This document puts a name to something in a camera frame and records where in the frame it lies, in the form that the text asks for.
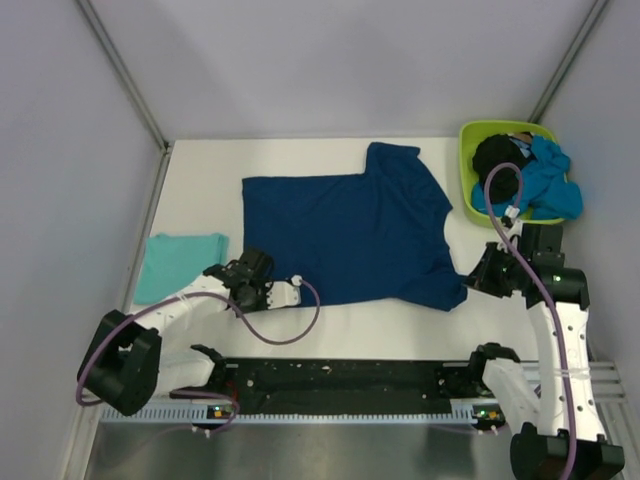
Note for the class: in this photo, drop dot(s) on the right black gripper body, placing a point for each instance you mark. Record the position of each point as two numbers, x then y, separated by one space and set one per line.
498 273

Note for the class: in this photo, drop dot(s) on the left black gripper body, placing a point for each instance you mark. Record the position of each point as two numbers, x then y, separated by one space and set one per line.
257 299

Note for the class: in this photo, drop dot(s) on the dark blue printed t-shirt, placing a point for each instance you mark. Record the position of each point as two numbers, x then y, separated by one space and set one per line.
374 235

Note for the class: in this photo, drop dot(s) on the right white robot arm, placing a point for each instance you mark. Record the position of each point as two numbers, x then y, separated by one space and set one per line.
560 328

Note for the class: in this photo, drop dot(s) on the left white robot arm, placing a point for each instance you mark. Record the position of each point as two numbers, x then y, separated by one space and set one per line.
158 350

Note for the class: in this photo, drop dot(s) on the folded teal t-shirt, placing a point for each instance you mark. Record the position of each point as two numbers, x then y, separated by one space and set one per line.
172 262

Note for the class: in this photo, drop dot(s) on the bright blue t-shirt in basket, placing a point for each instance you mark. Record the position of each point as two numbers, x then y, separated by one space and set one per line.
543 187

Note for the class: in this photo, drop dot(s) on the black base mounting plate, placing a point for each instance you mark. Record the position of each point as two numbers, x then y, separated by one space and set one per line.
341 387

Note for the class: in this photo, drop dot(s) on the black t-shirt in basket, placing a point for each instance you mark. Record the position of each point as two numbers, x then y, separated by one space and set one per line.
493 151

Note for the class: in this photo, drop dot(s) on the lime green plastic basket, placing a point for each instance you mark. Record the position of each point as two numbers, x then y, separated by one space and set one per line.
471 134

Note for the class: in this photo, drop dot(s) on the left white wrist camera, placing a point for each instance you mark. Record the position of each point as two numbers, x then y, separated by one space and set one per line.
284 294

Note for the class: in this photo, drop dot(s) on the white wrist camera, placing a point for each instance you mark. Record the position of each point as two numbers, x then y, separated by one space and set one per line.
512 220
284 294

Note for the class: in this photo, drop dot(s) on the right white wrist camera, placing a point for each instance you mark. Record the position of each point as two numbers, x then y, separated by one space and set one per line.
512 220

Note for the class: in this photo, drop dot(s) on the aluminium extrusion rail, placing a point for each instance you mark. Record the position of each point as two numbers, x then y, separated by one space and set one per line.
607 385

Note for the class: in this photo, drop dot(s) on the left aluminium frame post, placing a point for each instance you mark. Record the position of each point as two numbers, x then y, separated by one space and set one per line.
122 73

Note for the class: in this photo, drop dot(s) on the aluminium frame post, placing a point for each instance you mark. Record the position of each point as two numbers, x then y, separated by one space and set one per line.
122 73
588 26

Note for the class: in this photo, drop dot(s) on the right aluminium frame post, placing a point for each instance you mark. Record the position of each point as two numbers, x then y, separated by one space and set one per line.
588 26

